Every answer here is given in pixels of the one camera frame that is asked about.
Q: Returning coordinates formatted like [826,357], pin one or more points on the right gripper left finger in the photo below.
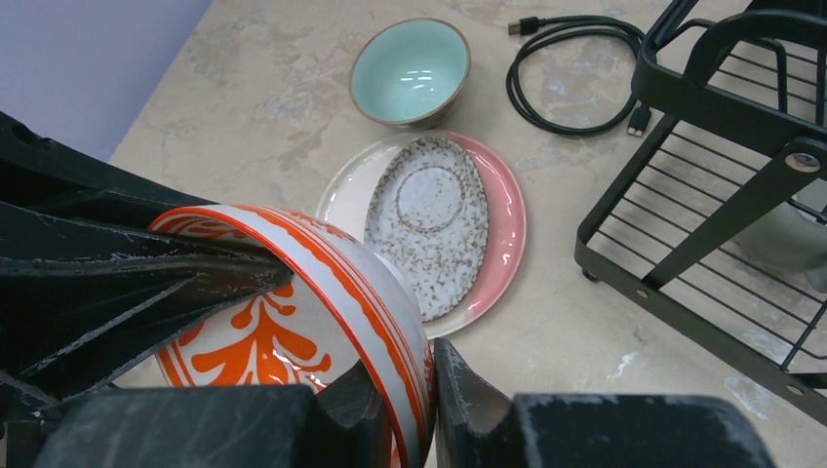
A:
[343,425]

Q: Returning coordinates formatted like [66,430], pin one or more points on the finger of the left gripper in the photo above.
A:
[87,290]

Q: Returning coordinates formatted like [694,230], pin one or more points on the small grey mug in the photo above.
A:
[792,238]

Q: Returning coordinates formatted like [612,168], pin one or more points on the pink and cream plate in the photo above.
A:
[345,202]

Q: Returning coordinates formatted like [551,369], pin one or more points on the mint green bowl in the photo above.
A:
[410,73]

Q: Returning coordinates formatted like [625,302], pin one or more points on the black wire dish rack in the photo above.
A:
[741,88]

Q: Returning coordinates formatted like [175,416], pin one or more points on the grey speckled plate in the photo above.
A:
[429,217]

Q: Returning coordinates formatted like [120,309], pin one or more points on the red floral bowl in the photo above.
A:
[343,306]

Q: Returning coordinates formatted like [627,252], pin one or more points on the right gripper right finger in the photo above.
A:
[481,427]

